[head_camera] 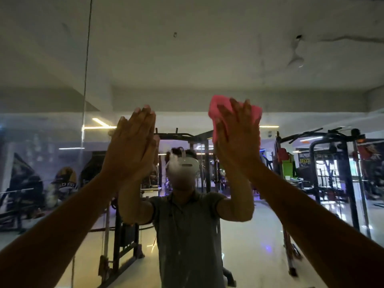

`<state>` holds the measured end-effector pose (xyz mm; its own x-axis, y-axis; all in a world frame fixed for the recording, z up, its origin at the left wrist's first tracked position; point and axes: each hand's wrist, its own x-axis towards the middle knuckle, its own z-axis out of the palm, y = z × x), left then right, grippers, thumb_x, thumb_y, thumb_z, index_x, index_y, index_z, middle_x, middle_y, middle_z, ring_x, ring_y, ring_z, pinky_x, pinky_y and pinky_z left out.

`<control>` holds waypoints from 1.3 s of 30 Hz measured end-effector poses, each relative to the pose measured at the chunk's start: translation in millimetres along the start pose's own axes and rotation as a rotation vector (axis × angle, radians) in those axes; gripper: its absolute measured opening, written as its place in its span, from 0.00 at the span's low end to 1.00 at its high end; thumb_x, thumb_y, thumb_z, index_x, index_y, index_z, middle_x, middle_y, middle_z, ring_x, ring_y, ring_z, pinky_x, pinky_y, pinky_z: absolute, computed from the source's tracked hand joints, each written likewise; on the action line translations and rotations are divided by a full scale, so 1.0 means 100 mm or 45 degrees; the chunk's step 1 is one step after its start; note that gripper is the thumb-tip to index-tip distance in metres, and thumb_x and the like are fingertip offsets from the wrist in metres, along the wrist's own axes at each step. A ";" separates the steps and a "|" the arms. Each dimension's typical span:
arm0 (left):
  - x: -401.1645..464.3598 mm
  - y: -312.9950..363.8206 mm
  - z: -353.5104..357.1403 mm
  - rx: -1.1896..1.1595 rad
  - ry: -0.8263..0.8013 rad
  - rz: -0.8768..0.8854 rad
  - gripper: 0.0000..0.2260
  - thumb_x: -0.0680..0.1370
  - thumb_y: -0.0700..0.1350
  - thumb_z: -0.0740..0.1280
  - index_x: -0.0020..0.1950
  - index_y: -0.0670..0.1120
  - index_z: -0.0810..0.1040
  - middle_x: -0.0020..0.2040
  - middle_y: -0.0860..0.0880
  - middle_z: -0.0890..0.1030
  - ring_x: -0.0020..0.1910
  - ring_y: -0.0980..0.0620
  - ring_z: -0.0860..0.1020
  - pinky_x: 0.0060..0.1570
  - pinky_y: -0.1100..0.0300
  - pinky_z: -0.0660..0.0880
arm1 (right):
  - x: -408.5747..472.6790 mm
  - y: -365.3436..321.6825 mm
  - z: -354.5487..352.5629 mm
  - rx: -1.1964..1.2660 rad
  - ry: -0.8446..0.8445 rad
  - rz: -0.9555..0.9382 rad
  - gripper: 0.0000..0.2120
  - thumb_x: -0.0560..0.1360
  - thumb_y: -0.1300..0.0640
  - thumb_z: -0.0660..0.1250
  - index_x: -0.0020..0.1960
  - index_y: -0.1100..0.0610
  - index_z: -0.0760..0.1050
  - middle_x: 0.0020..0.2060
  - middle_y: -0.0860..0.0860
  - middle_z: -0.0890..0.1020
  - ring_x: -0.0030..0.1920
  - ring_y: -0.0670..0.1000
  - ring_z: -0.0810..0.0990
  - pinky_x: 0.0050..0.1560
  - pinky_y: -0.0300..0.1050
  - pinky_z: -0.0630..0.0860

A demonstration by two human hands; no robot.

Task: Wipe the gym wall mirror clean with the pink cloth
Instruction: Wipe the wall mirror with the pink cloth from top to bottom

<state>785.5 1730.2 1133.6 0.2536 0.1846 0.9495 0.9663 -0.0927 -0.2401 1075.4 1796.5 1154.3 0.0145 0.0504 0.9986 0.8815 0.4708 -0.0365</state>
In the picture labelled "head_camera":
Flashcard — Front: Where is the person's right hand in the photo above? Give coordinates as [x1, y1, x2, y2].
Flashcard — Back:
[213, 98, 262, 175]

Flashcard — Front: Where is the large wall mirror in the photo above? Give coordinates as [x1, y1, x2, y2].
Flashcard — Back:
[0, 0, 384, 288]

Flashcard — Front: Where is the person's left forearm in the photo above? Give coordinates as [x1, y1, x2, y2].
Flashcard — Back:
[0, 172, 126, 288]

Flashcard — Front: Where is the pink cloth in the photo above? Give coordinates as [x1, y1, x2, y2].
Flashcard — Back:
[208, 95, 263, 145]

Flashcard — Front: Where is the person's right forearm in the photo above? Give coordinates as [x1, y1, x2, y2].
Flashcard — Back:
[247, 163, 384, 288]

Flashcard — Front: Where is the person's left hand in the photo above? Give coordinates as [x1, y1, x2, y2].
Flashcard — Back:
[100, 104, 160, 185]

